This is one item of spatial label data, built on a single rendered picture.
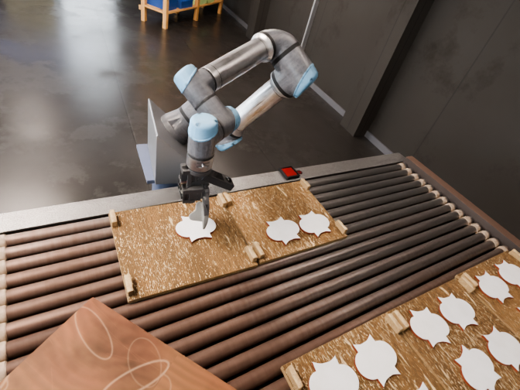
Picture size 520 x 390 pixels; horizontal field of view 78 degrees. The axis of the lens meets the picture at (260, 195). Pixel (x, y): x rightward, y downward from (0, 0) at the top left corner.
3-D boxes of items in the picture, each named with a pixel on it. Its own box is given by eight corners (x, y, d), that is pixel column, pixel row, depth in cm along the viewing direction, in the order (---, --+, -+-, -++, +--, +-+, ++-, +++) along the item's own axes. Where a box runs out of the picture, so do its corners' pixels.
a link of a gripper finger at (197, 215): (189, 230, 101) (186, 201, 100) (207, 228, 103) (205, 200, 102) (190, 233, 98) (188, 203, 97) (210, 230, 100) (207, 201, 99)
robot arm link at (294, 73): (210, 121, 147) (302, 39, 115) (230, 148, 150) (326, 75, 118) (195, 131, 138) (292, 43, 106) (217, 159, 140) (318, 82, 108)
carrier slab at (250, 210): (219, 197, 131) (220, 194, 130) (299, 183, 151) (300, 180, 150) (259, 265, 110) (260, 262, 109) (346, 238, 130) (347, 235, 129)
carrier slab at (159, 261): (108, 216, 111) (107, 213, 110) (219, 198, 131) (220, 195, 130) (128, 304, 90) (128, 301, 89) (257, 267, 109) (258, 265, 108)
